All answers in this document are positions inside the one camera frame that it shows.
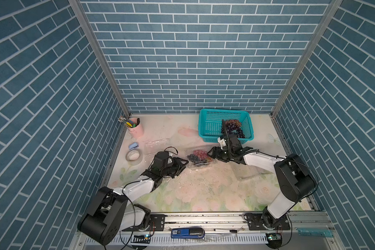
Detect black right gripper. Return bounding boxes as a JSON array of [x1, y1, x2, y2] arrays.
[[206, 146, 233, 163]]

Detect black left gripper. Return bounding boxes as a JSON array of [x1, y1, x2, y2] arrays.
[[159, 157, 189, 179]]

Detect clear clamshell container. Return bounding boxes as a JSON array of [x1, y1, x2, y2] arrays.
[[233, 165, 267, 181], [144, 138, 169, 155], [185, 145, 215, 169]]

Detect red grape bunch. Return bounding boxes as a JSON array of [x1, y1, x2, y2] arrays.
[[193, 150, 212, 163]]

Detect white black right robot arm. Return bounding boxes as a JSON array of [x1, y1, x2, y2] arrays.
[[207, 146, 318, 229]]

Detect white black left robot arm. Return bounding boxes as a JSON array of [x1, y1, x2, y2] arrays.
[[77, 151, 189, 246]]

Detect dark grape bunch in basket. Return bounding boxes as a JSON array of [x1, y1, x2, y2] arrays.
[[221, 119, 245, 138]]

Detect teal plastic basket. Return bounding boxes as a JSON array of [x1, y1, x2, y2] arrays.
[[199, 109, 254, 144]]

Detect tape roll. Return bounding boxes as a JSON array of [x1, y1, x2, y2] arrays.
[[125, 149, 143, 166]]

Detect small blue stapler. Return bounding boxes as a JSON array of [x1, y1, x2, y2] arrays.
[[128, 142, 139, 150]]

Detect pink pen cup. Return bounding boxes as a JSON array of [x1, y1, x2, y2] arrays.
[[128, 118, 144, 139]]

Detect blue black handheld device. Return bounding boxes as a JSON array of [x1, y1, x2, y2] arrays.
[[171, 227, 205, 239]]

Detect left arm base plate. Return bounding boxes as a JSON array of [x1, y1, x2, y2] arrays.
[[122, 214, 166, 232]]

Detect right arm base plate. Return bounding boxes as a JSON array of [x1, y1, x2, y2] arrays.
[[243, 213, 291, 231]]

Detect teal metal bracket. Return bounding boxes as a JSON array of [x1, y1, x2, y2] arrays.
[[297, 228, 333, 238]]

